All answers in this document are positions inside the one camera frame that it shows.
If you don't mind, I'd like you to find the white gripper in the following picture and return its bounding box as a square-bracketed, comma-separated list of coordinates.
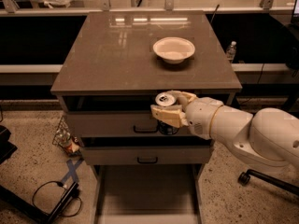
[150, 91, 224, 140]

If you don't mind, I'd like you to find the wire basket with trash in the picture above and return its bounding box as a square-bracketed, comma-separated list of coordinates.
[52, 117, 81, 157]

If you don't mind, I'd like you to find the clear plastic water bottle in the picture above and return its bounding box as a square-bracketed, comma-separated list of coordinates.
[226, 41, 236, 63]

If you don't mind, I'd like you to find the open bottom drawer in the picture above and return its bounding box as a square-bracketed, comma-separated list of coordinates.
[91, 164, 203, 224]

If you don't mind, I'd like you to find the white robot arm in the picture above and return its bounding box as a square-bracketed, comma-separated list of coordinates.
[150, 91, 299, 172]

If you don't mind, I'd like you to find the blue pepsi can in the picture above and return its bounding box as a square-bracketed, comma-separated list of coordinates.
[155, 92, 178, 135]

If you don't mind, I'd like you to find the middle drawer with black handle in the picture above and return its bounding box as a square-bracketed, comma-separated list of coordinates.
[81, 146, 211, 165]

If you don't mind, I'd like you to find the grey drawer cabinet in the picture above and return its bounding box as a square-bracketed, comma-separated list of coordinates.
[50, 10, 243, 224]

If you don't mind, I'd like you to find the drawer with black handle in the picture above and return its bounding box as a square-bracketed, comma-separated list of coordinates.
[81, 146, 211, 165]
[64, 110, 231, 138]

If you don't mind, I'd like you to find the black office chair base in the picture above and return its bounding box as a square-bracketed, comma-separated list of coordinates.
[238, 169, 299, 196]

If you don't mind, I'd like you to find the top drawer with black handle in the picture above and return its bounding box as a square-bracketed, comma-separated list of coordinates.
[64, 110, 231, 138]

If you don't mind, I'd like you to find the black stand with cable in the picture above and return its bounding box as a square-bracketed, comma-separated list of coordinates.
[0, 181, 82, 224]

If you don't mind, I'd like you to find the white paper bowl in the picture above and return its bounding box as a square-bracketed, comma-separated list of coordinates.
[152, 37, 195, 64]

